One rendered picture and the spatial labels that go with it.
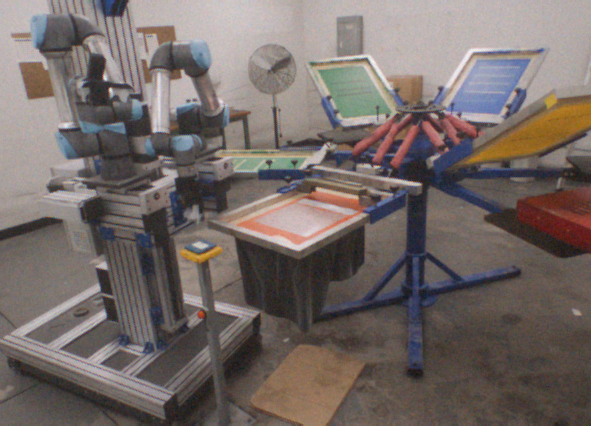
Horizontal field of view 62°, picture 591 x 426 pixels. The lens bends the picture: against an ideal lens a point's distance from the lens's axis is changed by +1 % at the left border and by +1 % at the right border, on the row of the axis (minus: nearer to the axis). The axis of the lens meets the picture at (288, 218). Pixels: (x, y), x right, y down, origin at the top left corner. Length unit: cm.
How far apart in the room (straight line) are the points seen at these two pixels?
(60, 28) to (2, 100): 349
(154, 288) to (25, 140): 325
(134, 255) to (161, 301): 29
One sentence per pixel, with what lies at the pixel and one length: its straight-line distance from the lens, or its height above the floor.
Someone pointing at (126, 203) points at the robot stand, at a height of 116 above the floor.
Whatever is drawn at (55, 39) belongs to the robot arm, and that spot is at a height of 182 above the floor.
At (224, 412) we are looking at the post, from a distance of 256.
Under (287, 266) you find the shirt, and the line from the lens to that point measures 216.
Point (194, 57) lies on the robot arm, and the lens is 213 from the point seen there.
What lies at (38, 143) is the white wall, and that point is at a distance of 566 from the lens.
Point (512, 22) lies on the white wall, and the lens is 637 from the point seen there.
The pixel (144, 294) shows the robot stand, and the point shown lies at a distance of 265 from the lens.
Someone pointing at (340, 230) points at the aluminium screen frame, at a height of 98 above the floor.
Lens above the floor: 180
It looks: 21 degrees down
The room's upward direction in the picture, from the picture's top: 4 degrees counter-clockwise
